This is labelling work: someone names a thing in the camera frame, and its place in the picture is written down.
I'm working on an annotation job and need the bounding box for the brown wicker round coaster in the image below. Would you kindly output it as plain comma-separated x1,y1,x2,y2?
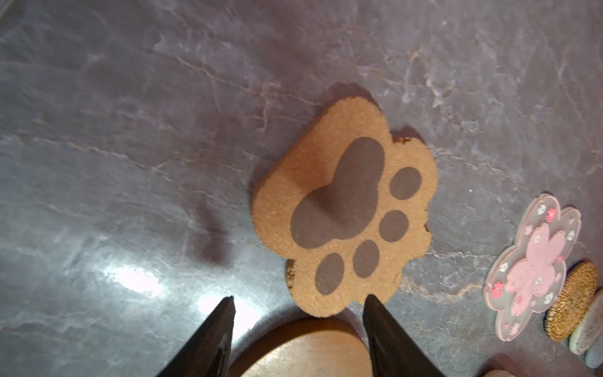
544,259,598,342

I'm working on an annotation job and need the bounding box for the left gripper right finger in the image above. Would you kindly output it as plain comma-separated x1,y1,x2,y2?
363,294,444,377

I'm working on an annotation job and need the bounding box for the pink flower coaster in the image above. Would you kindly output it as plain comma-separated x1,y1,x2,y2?
483,193,582,342

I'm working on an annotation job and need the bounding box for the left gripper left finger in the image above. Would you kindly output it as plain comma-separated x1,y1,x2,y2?
158,296,236,377

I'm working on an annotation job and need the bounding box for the paw print coaster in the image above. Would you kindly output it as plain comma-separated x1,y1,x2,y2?
251,97,438,317

